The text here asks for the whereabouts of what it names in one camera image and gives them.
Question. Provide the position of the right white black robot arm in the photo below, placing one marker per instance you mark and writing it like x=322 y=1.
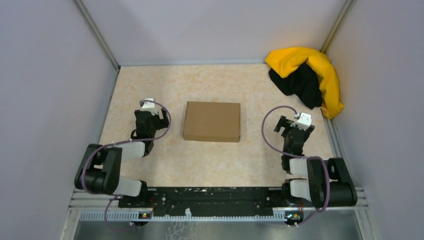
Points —
x=323 y=183

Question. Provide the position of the yellow cloth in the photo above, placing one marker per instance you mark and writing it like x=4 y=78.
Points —
x=285 y=61

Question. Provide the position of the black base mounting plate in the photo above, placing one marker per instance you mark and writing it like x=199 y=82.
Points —
x=212 y=201

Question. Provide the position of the brown cardboard box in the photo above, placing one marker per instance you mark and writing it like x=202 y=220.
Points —
x=207 y=121

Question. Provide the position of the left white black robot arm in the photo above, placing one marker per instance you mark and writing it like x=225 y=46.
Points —
x=100 y=169

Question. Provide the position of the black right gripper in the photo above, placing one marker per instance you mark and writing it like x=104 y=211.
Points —
x=283 y=122

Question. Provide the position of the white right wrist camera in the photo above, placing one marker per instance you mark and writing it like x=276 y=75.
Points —
x=303 y=121

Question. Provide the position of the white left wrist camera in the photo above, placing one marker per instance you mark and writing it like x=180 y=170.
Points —
x=149 y=105

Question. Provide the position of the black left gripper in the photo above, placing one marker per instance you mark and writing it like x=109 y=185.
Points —
x=164 y=119

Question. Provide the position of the aluminium frame rail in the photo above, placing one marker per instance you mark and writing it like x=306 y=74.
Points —
x=85 y=206

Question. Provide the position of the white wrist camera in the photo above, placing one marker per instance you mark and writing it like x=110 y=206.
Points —
x=149 y=105
x=303 y=121

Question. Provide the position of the black cloth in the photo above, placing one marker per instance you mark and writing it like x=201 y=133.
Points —
x=303 y=82

